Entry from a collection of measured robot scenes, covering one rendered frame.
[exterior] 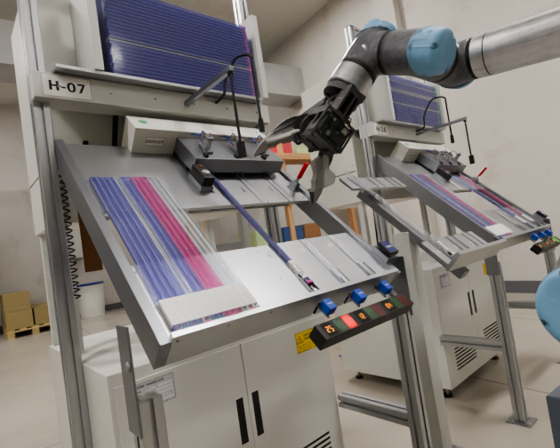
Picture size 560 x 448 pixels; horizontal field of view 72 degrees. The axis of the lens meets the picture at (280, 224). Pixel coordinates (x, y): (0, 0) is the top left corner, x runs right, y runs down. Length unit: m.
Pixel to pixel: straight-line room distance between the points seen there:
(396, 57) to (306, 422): 1.05
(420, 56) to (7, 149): 8.48
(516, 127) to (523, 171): 0.42
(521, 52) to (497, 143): 3.71
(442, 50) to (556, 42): 0.17
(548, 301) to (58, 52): 1.37
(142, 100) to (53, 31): 0.35
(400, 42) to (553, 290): 0.44
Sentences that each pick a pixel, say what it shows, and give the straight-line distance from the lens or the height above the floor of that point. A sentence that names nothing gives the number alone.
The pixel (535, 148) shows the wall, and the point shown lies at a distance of 4.35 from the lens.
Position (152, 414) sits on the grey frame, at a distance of 0.71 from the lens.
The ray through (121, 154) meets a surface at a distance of 1.20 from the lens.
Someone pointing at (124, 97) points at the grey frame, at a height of 1.34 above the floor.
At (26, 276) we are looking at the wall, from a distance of 8.54.
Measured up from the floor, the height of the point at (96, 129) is 1.29.
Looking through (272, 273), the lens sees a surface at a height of 0.78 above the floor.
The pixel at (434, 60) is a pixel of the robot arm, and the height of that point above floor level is 1.10.
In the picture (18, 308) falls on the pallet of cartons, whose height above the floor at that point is 0.45.
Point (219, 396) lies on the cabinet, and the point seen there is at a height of 0.48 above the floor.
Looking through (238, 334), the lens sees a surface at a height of 0.69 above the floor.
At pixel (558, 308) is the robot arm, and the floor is 0.72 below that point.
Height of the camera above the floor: 0.85
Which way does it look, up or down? 3 degrees up
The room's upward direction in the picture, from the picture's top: 9 degrees counter-clockwise
